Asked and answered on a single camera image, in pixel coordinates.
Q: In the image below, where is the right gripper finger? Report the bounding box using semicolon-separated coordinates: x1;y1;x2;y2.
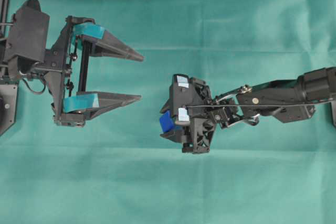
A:
160;97;173;114
160;126;189;144

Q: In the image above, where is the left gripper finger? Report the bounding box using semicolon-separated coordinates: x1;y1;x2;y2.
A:
72;24;144;61
63;91;141;120

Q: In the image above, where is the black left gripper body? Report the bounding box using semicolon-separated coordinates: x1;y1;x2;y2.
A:
44;16;95;127

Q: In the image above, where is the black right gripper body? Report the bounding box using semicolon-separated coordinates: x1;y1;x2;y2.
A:
182;77;216;154

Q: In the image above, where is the blue block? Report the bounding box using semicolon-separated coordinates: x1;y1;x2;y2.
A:
159;110;175;133

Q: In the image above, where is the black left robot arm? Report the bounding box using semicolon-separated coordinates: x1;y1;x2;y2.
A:
1;8;144;127

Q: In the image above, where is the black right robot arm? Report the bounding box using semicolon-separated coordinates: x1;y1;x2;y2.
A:
159;67;335;154

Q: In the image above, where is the green table cloth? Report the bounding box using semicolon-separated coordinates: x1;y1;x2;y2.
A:
1;0;335;223

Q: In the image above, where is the black left camera cable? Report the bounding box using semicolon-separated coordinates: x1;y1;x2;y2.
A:
0;14;50;95

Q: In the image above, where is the black camera cable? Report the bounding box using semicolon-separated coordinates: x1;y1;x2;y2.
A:
183;95;336;111
0;14;50;95

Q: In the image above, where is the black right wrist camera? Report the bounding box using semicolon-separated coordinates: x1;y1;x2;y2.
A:
170;74;190;126

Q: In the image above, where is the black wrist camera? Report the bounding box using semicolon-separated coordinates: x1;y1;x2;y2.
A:
4;0;50;80
170;74;190;126

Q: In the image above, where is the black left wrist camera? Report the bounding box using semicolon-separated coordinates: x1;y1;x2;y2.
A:
4;0;50;80

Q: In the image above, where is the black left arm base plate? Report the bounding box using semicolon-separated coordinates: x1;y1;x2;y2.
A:
1;81;18;135

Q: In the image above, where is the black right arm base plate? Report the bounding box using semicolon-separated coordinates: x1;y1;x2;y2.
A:
329;101;336;127

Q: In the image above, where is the black right camera cable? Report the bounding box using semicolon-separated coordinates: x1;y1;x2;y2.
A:
183;95;336;111

